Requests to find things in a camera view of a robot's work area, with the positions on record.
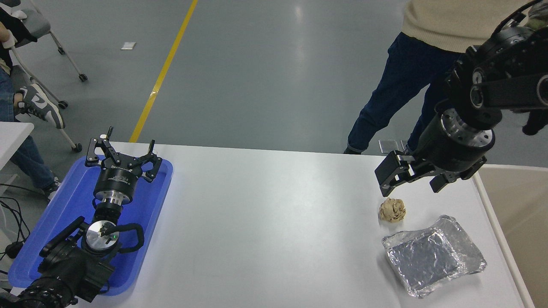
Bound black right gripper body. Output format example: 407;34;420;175
413;112;487;173

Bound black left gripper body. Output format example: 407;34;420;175
93;159;145;198

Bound silver floor plate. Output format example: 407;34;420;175
378;139;408;154

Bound crumpled tan paper ball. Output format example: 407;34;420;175
379;197;406;223

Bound blue plastic tray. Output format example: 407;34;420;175
8;155;174;296

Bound silver foil plate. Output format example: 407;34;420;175
382;215;488;299

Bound seated person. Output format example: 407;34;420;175
0;9;66;201

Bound black floor cables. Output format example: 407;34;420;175
0;183;31;274

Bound grey wheeled chair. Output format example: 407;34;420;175
0;0;89;153

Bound small white side table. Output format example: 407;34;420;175
0;121;35;172

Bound standing person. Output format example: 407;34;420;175
343;0;540;155

